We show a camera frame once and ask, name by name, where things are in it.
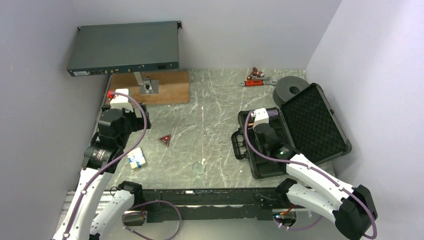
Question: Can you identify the purple poker chip stack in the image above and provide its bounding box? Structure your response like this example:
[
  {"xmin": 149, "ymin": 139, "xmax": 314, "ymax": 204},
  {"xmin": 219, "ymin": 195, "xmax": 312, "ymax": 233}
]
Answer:
[{"xmin": 267, "ymin": 110, "xmax": 281, "ymax": 119}]

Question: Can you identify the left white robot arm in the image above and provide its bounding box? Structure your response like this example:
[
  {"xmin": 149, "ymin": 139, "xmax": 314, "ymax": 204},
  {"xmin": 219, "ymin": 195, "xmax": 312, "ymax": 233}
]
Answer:
[{"xmin": 53, "ymin": 103, "xmax": 151, "ymax": 240}]

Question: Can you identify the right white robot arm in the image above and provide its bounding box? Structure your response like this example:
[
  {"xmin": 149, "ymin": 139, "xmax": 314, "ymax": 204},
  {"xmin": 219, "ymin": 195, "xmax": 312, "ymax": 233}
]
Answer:
[{"xmin": 246, "ymin": 122, "xmax": 378, "ymax": 240}]

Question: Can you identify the black poker set case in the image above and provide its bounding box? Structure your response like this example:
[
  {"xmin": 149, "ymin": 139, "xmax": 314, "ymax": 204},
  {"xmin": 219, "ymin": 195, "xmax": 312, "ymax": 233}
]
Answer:
[{"xmin": 231, "ymin": 83, "xmax": 352, "ymax": 179}]

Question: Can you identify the blue playing card box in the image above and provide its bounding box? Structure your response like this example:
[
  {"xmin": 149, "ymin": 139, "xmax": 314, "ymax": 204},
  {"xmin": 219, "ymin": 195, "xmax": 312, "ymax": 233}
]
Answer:
[{"xmin": 127, "ymin": 147, "xmax": 147, "ymax": 171}]

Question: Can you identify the red triangular dealer button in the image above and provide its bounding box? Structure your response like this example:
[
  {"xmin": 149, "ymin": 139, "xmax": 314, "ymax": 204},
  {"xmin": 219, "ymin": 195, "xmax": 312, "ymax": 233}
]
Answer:
[{"xmin": 157, "ymin": 134, "xmax": 172, "ymax": 148}]

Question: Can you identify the grey filament spool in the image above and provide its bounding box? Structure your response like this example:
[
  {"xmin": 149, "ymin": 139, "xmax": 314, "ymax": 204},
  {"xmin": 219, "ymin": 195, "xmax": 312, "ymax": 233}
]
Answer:
[{"xmin": 272, "ymin": 76, "xmax": 310, "ymax": 107}]

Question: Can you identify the wooden base board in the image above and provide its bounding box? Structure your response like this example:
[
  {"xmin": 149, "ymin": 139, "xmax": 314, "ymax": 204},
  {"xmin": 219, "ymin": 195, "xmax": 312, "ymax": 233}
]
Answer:
[{"xmin": 109, "ymin": 70, "xmax": 190, "ymax": 105}]

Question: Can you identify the clear round dealer button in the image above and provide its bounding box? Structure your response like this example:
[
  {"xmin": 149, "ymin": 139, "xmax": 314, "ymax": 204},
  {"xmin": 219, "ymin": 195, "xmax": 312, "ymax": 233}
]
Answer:
[{"xmin": 192, "ymin": 161, "xmax": 206, "ymax": 175}]

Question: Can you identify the dark green rack device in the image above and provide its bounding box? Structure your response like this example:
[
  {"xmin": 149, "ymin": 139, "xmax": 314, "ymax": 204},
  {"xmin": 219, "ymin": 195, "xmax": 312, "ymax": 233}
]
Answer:
[{"xmin": 66, "ymin": 20, "xmax": 182, "ymax": 77}]

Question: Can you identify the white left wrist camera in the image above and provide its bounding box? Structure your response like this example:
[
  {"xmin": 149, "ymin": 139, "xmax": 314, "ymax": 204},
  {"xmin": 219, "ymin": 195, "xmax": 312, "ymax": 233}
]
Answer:
[{"xmin": 106, "ymin": 88, "xmax": 134, "ymax": 113}]

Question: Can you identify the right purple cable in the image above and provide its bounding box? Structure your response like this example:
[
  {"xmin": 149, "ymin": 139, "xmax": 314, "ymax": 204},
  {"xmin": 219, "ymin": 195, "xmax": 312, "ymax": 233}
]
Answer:
[{"xmin": 244, "ymin": 110, "xmax": 379, "ymax": 240}]

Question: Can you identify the purple cable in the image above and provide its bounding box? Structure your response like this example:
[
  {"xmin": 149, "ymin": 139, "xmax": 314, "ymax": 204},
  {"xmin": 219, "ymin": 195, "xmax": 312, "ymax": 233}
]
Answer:
[
  {"xmin": 244, "ymin": 110, "xmax": 379, "ymax": 240},
  {"xmin": 61, "ymin": 92, "xmax": 183, "ymax": 240}
]

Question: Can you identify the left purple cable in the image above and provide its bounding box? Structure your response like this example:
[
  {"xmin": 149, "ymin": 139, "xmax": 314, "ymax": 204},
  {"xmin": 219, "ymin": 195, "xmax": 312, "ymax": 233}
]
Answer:
[{"xmin": 61, "ymin": 92, "xmax": 183, "ymax": 240}]

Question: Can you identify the brown hose nozzle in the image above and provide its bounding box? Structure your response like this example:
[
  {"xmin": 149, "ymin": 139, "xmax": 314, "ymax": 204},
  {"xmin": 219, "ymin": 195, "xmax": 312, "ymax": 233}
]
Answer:
[{"xmin": 246, "ymin": 67, "xmax": 265, "ymax": 80}]

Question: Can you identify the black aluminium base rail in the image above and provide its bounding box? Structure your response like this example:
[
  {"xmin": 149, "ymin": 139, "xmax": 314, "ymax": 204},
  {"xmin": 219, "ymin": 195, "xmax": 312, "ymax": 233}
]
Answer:
[{"xmin": 61, "ymin": 188, "xmax": 354, "ymax": 228}]

